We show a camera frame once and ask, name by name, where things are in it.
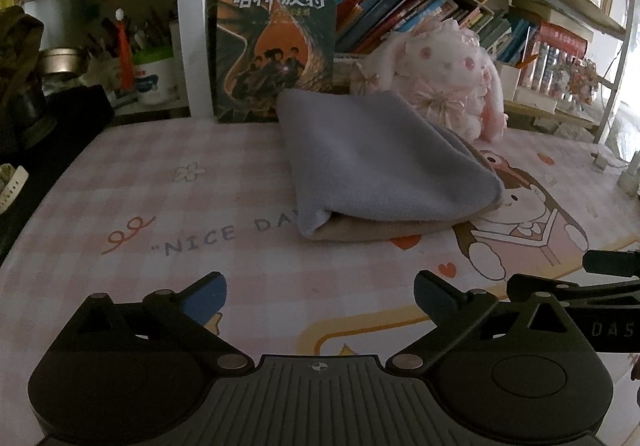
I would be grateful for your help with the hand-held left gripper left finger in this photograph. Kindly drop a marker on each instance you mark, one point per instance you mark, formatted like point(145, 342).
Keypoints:
point(205, 298)

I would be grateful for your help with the pink printed table mat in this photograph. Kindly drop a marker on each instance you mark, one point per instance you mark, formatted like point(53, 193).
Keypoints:
point(150, 196)

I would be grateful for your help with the black bag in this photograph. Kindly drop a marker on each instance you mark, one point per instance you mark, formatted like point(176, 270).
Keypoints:
point(80, 108)

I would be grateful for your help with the colourful paper flowers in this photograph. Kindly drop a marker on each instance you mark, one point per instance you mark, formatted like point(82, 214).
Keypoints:
point(582, 81)

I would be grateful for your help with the dark camouflage cloth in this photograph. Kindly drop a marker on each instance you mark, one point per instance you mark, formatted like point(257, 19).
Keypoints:
point(20, 76)

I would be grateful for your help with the metal bowl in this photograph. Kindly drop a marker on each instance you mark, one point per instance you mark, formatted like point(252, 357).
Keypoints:
point(62, 63)

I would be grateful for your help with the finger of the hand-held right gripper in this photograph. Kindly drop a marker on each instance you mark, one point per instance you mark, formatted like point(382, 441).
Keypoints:
point(612, 262)
point(595, 290)

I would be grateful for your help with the white shelf rack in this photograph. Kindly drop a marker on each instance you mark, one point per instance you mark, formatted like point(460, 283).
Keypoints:
point(197, 51)

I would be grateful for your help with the white wristwatch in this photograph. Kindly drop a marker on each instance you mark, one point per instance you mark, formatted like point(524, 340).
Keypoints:
point(12, 188)

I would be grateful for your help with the Harry Potter book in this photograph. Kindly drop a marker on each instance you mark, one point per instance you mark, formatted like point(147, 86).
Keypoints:
point(275, 46)

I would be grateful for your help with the white charger plug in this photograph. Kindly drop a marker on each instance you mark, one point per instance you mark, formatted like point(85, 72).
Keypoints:
point(600, 160)

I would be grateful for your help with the red tassel ornament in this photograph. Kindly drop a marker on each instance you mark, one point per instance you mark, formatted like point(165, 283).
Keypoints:
point(124, 51)

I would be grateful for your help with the pink plush bunny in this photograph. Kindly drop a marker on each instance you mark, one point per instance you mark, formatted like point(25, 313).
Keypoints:
point(440, 71)

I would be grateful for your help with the beige and grey knit sweater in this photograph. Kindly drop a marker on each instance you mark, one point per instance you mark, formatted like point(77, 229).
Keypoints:
point(380, 161)

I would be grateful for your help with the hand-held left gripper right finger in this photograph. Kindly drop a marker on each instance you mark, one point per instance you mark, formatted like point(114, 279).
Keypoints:
point(432, 296)

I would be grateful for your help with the white pen holder tub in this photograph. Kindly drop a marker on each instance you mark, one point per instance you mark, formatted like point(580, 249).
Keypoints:
point(155, 76)

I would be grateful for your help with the row of colourful books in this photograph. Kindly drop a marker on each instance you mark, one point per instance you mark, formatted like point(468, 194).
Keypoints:
point(400, 11)

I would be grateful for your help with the row of small bottles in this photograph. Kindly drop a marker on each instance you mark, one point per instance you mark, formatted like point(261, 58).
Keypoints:
point(555, 56)

